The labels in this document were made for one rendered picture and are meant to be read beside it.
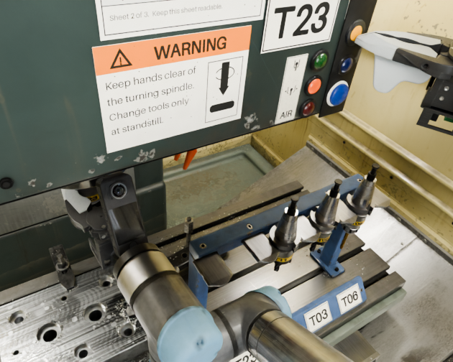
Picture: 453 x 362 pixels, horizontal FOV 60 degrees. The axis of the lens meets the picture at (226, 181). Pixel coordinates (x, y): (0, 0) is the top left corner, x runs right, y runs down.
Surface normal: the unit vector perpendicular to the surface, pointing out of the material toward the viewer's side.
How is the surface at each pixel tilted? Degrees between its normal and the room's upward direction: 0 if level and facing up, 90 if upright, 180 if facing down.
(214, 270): 0
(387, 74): 90
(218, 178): 0
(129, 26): 90
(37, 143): 90
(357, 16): 90
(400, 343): 24
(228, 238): 0
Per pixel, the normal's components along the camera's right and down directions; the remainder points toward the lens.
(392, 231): -0.27, -0.57
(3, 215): 0.52, 0.58
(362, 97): -0.85, 0.29
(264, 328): -0.53, -0.75
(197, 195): 0.08, -0.76
